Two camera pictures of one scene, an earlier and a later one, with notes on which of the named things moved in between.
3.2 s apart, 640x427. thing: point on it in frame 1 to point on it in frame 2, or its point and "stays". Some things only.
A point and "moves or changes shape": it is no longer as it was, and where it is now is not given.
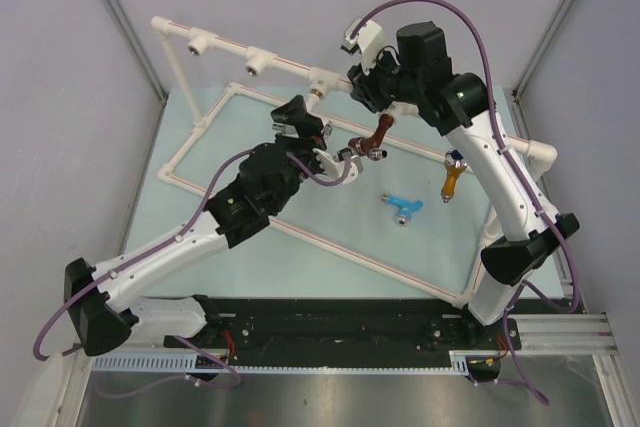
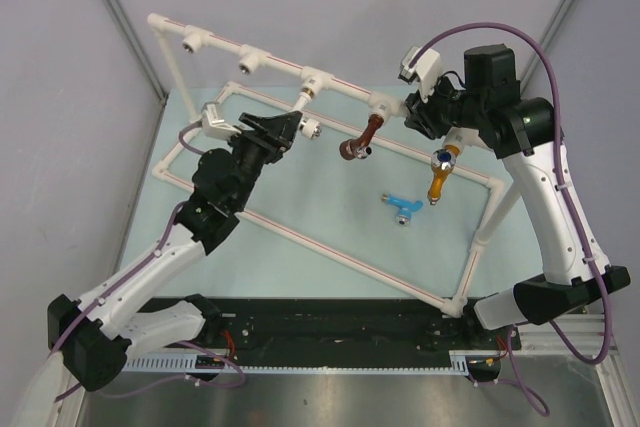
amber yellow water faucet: x=453 y=165 to x=442 y=161
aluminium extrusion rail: x=584 y=334 stays
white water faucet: x=314 y=96 moves or changes shape
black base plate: x=281 y=328 stays
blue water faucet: x=405 y=206 stays
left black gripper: x=309 y=127 to x=273 y=135
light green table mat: x=411 y=225 stays
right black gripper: x=362 y=88 to x=422 y=114
